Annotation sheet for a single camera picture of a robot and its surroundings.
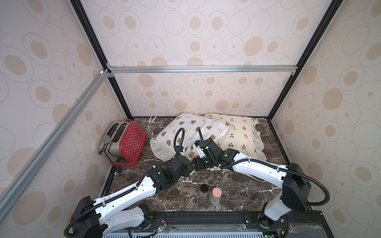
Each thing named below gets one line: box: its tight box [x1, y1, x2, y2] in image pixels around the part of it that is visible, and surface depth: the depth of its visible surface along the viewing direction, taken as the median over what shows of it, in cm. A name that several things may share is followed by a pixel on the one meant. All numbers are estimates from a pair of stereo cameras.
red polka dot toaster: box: [99, 119, 148, 168], surface depth 89 cm
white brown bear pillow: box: [149, 112, 231, 162], surface depth 96 cm
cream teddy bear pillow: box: [205, 113, 267, 162], surface depth 96 cm
